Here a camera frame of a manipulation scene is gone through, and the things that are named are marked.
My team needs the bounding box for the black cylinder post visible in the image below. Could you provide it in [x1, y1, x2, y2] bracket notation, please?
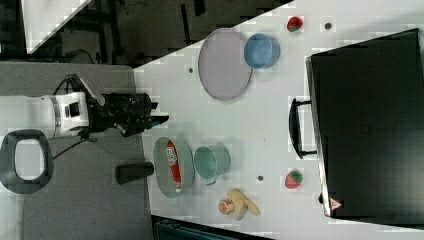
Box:
[115, 162, 154, 185]

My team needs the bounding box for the plush strawberry near oven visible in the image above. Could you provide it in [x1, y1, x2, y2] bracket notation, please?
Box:
[285, 170, 303, 189]

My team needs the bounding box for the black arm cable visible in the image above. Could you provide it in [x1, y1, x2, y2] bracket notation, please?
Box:
[52, 73, 98, 160]

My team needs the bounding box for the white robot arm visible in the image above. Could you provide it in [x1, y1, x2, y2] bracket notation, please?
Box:
[1, 92, 169, 139]

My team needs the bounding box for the plush strawberry far corner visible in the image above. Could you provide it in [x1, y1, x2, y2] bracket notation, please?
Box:
[286, 16, 303, 32]

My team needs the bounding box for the black toaster oven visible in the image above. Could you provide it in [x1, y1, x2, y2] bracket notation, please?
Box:
[305, 28, 424, 229]

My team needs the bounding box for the green cup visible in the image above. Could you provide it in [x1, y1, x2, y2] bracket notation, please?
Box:
[194, 144, 231, 185]

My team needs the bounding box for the blue bowl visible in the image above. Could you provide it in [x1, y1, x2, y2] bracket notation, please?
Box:
[244, 33, 280, 69]

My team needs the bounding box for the plush orange slice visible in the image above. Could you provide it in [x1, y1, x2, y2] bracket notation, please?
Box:
[218, 199, 234, 215]

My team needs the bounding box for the black oval frame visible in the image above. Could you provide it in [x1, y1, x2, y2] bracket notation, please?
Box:
[0, 129, 54, 194]

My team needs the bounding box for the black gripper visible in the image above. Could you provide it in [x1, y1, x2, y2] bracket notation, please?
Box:
[87, 93, 169, 137]

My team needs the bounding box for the red plush ketchup bottle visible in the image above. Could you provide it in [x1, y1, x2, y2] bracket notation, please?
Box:
[166, 141, 182, 193]

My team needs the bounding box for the green oval strainer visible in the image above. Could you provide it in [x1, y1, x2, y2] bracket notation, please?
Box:
[153, 137, 195, 199]

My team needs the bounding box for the purple round plate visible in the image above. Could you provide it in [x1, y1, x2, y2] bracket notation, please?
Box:
[198, 28, 252, 101]

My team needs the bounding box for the plush peeled banana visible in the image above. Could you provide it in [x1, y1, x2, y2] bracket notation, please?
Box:
[226, 189, 260, 220]

